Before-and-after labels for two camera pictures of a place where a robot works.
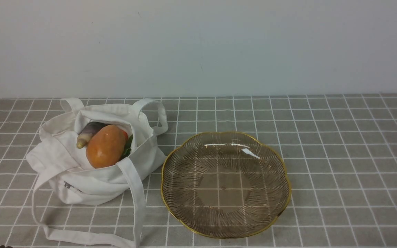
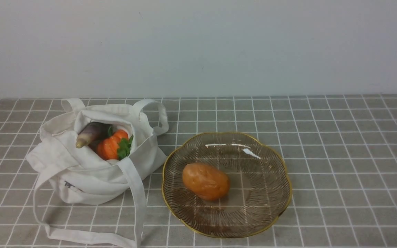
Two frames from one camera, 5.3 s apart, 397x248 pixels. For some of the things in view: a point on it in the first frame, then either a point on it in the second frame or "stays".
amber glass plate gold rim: (225, 185) stays
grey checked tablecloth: (354, 162) stays
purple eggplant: (89, 132) stays
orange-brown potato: (105, 146) → (205, 181)
